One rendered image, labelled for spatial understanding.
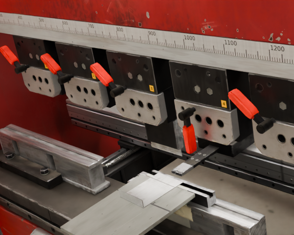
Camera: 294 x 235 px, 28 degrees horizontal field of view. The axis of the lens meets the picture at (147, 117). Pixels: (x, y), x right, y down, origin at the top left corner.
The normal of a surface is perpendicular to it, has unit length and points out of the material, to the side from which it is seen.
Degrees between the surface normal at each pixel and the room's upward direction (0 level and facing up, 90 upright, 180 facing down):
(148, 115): 90
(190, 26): 90
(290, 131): 90
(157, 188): 0
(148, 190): 0
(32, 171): 0
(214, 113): 90
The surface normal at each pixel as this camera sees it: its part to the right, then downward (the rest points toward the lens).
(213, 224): -0.70, 0.40
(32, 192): -0.17, -0.90
